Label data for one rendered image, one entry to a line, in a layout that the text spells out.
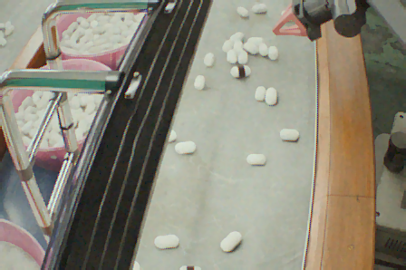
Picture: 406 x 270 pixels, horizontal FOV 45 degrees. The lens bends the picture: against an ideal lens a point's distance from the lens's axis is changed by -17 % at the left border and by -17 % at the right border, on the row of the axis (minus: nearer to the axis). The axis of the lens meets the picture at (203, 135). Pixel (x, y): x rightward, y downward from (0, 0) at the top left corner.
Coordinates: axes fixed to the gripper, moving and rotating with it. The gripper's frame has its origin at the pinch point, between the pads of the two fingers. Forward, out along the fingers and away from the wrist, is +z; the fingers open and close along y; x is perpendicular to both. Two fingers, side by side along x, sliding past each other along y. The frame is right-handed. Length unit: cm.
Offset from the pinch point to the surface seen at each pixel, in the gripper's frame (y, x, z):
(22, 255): 55, -16, 34
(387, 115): -74, 95, 14
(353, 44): -8.5, 16.0, -10.4
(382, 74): -103, 95, 13
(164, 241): 47.3, -2.9, 13.8
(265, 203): 36.2, 7.2, 4.4
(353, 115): 15.9, 14.8, -9.0
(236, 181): 32.3, 4.0, 8.4
